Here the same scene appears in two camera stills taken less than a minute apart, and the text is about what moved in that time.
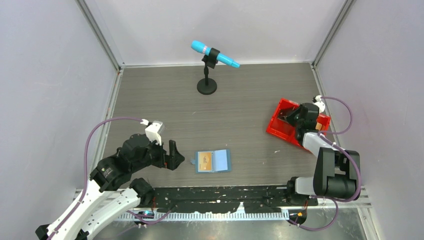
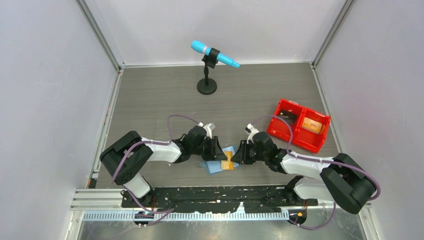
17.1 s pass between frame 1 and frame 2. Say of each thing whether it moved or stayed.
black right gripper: moved
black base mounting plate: stayed
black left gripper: moved
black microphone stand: stayed
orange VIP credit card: moved
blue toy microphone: stayed
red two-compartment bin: stayed
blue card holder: moved
